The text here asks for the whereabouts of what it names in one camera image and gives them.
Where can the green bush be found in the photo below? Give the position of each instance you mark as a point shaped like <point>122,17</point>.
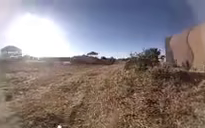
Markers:
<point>146,56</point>

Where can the building with pitched roof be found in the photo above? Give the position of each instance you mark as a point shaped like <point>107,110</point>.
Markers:
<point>10,51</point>

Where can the low dark mound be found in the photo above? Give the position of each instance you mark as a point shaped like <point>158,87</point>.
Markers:
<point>90,60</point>

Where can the tan concrete wall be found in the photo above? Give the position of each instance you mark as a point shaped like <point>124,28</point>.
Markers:
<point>193,46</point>

